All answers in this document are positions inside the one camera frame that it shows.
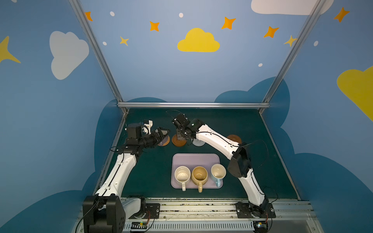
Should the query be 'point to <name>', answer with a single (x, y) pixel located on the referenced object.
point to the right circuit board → (261, 226)
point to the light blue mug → (218, 172)
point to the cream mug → (182, 175)
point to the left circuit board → (139, 225)
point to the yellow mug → (199, 175)
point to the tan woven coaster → (167, 142)
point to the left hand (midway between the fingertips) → (166, 133)
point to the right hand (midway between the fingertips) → (182, 133)
